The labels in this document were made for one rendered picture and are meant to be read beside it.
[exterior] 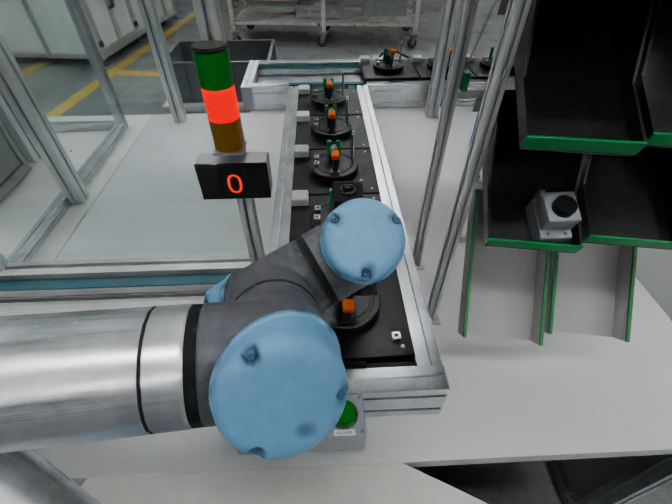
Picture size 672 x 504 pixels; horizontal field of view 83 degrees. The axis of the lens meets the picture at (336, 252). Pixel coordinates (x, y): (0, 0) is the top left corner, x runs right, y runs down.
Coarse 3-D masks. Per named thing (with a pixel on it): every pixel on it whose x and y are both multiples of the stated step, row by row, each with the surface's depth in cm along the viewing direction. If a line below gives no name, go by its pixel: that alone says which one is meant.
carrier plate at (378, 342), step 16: (384, 288) 80; (400, 288) 80; (384, 304) 77; (400, 304) 77; (384, 320) 74; (400, 320) 74; (352, 336) 71; (368, 336) 71; (384, 336) 71; (352, 352) 69; (368, 352) 69; (384, 352) 69; (400, 352) 69
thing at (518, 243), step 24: (504, 96) 66; (504, 120) 65; (504, 144) 63; (504, 168) 62; (528, 168) 61; (552, 168) 61; (576, 168) 57; (504, 192) 60; (528, 192) 60; (576, 192) 57; (504, 216) 59; (504, 240) 55; (528, 240) 57; (576, 240) 55
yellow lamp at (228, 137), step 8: (208, 120) 60; (240, 120) 61; (216, 128) 60; (224, 128) 60; (232, 128) 60; (240, 128) 61; (216, 136) 61; (224, 136) 60; (232, 136) 61; (240, 136) 62; (216, 144) 62; (224, 144) 61; (232, 144) 62; (240, 144) 63; (224, 152) 62
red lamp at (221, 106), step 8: (232, 88) 57; (208, 96) 56; (216, 96) 56; (224, 96) 56; (232, 96) 57; (208, 104) 57; (216, 104) 57; (224, 104) 57; (232, 104) 58; (208, 112) 58; (216, 112) 58; (224, 112) 58; (232, 112) 59; (216, 120) 59; (224, 120) 59; (232, 120) 59
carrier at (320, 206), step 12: (360, 180) 90; (300, 192) 101; (300, 204) 100; (312, 204) 100; (324, 204) 97; (300, 216) 97; (312, 216) 94; (324, 216) 94; (300, 228) 93; (312, 228) 92
